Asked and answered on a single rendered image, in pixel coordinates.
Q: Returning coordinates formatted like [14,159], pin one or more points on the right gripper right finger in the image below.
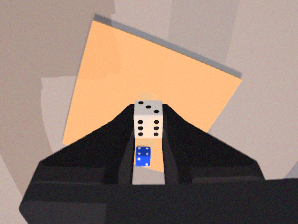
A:
[201,157]

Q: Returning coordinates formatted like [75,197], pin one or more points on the blue die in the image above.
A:
[143,156]

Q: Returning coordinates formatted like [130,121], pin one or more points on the orange flat mat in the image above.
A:
[119,68]

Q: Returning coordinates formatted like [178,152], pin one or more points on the white die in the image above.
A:
[148,118]

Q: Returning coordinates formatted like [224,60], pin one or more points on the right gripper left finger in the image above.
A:
[96,156]

